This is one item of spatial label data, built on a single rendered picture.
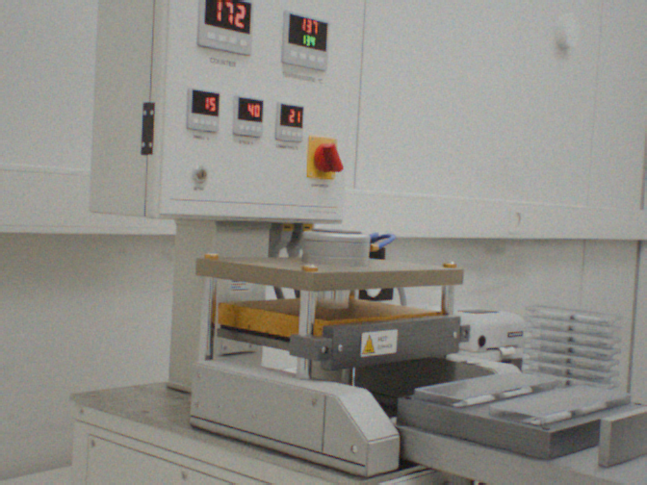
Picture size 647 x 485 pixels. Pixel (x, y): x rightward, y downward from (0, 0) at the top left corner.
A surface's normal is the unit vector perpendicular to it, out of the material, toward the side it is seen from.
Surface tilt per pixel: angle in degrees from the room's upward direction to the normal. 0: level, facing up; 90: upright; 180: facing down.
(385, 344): 90
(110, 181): 90
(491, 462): 90
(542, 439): 90
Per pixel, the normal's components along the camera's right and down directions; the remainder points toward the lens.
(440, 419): -0.66, 0.00
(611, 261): 0.78, 0.07
